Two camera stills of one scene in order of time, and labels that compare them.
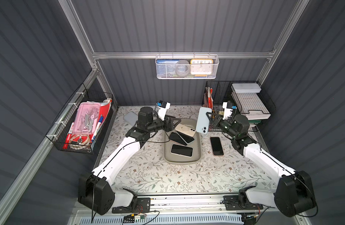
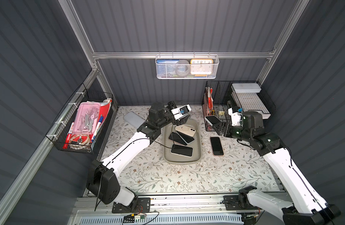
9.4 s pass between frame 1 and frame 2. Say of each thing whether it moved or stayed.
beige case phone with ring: stayed
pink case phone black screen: stayed
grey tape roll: stayed
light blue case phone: moved
